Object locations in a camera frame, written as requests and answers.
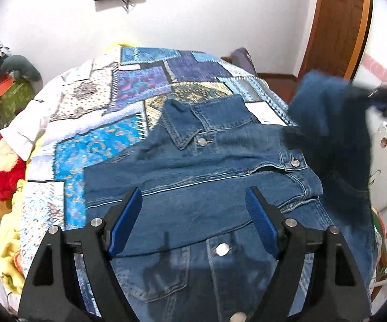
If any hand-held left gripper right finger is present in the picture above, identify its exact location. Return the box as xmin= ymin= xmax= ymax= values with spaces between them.
xmin=245 ymin=186 xmax=372 ymax=322

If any dark blue cushion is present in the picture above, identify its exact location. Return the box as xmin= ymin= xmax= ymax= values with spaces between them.
xmin=230 ymin=47 xmax=258 ymax=78

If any patchwork blue bedspread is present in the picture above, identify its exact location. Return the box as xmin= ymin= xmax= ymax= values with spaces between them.
xmin=18 ymin=45 xmax=298 ymax=277

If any white pillow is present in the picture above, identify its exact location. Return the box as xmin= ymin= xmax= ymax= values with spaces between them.
xmin=0 ymin=55 xmax=95 ymax=160

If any blue denim jacket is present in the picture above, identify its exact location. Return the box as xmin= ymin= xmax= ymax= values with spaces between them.
xmin=84 ymin=70 xmax=379 ymax=322

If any grey plush toy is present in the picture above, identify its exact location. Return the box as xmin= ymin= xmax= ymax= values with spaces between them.
xmin=3 ymin=54 xmax=42 ymax=83

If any red plush toy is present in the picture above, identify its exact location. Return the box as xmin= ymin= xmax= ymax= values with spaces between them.
xmin=0 ymin=133 xmax=26 ymax=202

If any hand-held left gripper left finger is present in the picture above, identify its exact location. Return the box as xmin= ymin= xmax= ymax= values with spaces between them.
xmin=18 ymin=187 xmax=143 ymax=322

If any yellow fleece blanket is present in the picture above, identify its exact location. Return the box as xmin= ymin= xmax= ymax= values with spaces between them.
xmin=0 ymin=179 xmax=30 ymax=301

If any green patterned box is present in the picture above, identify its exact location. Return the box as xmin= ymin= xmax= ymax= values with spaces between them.
xmin=0 ymin=79 xmax=36 ymax=131

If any brown wooden door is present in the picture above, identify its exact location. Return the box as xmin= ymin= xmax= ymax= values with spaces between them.
xmin=296 ymin=0 xmax=374 ymax=81

